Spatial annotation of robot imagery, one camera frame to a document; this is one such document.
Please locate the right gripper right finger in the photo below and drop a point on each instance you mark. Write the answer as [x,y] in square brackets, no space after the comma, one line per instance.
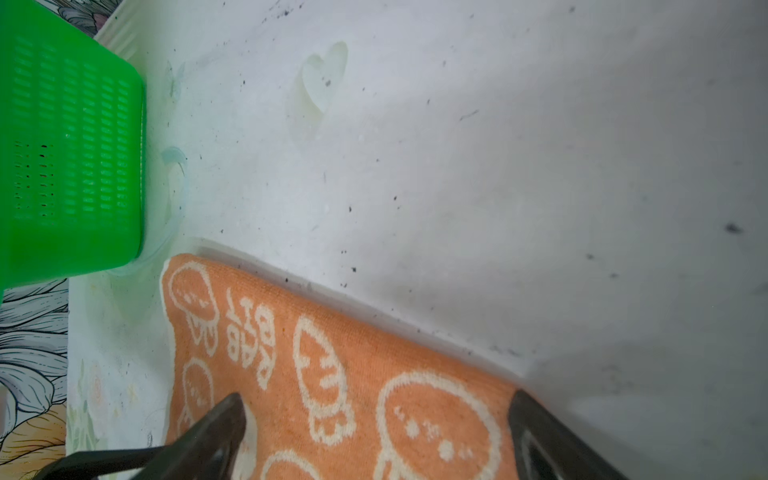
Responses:
[544,448]

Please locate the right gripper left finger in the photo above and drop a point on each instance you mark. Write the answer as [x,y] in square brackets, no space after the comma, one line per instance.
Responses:
[207,451]

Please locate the green plastic basket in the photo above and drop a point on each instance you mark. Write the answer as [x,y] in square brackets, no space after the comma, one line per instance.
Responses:
[72,151]

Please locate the orange bunny towel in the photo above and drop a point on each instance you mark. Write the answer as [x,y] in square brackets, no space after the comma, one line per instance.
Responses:
[326,396]

